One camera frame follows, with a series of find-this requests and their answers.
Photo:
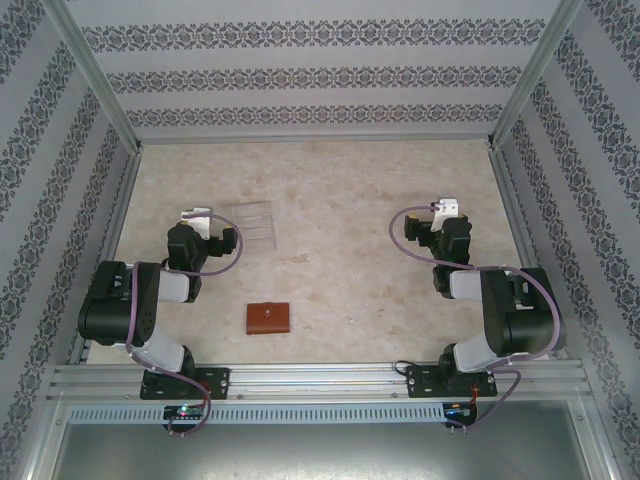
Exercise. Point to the aluminium side rail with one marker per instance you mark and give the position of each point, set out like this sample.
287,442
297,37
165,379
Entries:
107,250
525,240

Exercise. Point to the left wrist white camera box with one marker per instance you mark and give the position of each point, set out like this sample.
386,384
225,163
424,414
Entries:
197,220

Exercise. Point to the aluminium mounting rail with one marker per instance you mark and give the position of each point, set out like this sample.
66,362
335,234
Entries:
310,382

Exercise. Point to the aluminium frame post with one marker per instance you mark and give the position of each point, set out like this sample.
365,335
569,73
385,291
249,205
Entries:
535,75
95,75

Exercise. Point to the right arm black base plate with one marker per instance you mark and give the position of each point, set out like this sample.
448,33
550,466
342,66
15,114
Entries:
420,382

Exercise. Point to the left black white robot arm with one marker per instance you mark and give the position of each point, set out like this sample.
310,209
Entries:
115,305

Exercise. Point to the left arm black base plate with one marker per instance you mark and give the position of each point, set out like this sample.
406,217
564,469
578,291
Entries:
220,382

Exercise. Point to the clear acrylic card box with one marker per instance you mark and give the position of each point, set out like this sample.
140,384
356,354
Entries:
255,225

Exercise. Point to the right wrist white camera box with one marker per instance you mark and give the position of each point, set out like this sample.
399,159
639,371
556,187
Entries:
445,212

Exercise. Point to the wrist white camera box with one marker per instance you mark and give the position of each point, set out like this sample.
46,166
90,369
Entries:
445,212
197,220

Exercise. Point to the grey metal panel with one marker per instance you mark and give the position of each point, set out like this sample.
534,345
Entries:
320,452

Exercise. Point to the brown leather card holder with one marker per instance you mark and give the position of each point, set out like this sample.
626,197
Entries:
267,318

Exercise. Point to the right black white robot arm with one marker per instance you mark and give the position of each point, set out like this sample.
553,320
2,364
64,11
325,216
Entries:
525,310

